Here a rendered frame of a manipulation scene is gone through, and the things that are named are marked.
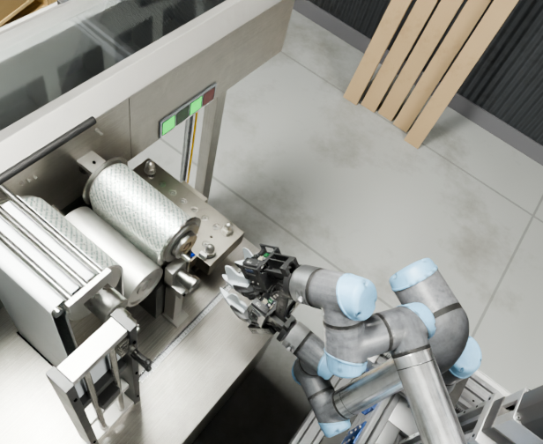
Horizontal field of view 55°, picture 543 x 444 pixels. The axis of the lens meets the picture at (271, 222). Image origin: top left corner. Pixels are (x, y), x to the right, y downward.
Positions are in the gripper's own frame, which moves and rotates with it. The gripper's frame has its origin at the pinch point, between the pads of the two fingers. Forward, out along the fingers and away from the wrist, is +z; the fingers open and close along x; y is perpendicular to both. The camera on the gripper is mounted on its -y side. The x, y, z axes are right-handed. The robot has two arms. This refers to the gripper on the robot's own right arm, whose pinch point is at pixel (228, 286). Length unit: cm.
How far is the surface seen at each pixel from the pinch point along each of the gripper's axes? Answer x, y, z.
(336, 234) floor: -115, -109, -1
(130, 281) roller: 20.9, 13.7, 15.0
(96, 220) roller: 14.8, 13.7, 32.8
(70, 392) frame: 48, 33, 0
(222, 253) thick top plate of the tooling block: -9.7, -6.0, 9.6
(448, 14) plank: -231, -33, 25
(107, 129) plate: -2, 23, 46
